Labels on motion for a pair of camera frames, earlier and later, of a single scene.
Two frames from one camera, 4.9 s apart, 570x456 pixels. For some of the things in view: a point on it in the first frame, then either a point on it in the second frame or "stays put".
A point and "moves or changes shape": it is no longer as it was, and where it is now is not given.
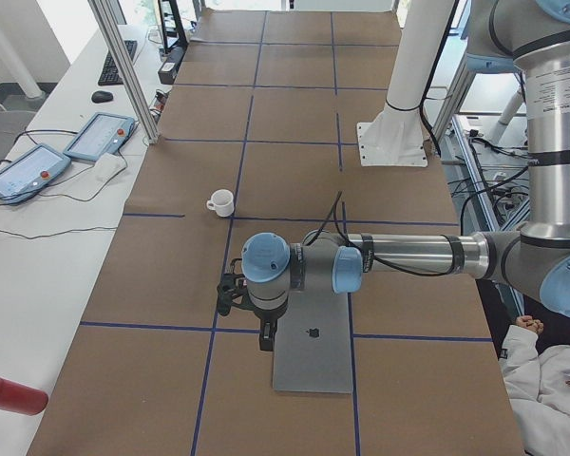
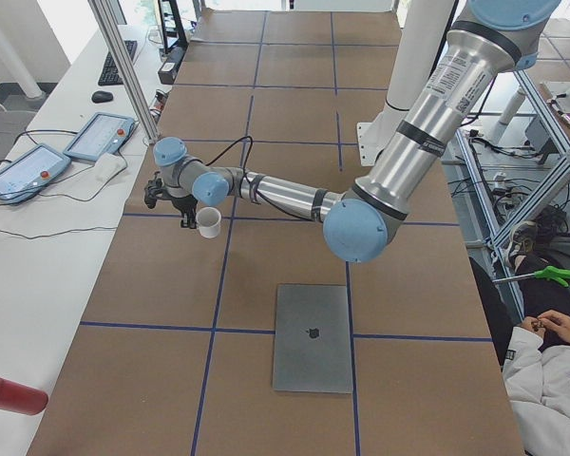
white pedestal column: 396,136 stays put
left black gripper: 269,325 → 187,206
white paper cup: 222,202 moves or changes shape
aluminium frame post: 123,66 stays put
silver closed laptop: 312,351 stays put
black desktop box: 168,68 stays put
